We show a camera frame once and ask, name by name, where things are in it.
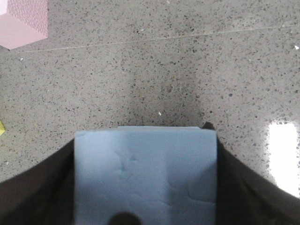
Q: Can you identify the light blue smooth foam cube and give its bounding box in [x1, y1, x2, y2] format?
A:
[74, 127, 217, 225]

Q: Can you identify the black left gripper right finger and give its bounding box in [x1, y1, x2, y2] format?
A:
[201, 121, 300, 225]

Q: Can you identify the yellow foam cube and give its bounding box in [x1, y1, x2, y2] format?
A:
[0, 120, 6, 135]

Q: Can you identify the pink foam cube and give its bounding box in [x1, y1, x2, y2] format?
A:
[0, 0, 48, 50]

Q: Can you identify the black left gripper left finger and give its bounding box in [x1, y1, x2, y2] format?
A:
[0, 141, 75, 225]

